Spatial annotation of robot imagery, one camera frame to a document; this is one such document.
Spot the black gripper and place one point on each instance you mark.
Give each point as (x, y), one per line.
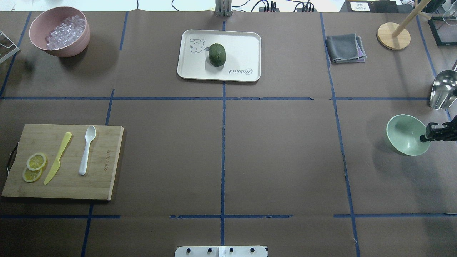
(441, 131)

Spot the light green bowl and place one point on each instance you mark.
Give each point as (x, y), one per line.
(403, 135)

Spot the white plastic spoon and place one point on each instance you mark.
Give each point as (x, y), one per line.
(90, 135)

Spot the pink bowl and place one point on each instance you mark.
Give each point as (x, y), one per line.
(47, 21)

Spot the wooden round stand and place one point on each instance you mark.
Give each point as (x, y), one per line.
(395, 36)

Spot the black framed box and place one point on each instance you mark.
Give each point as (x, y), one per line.
(444, 33)

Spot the grey folded cloth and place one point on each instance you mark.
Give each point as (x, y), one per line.
(347, 48)

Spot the cream rabbit tray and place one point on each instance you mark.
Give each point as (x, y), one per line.
(243, 56)

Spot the green avocado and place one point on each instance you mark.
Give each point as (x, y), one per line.
(217, 55)

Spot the bamboo cutting board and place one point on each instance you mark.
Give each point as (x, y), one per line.
(96, 184)

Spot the clear ice cubes pile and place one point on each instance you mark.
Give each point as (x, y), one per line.
(66, 33)

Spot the yellow plastic knife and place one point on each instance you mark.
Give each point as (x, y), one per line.
(56, 164)

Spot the lower lemon slice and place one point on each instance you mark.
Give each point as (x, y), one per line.
(30, 176)

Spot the grey aluminium post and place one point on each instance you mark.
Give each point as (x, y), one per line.
(223, 8)

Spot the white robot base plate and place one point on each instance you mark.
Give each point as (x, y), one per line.
(222, 251)

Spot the white wire cup rack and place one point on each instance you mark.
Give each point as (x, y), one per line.
(7, 47)

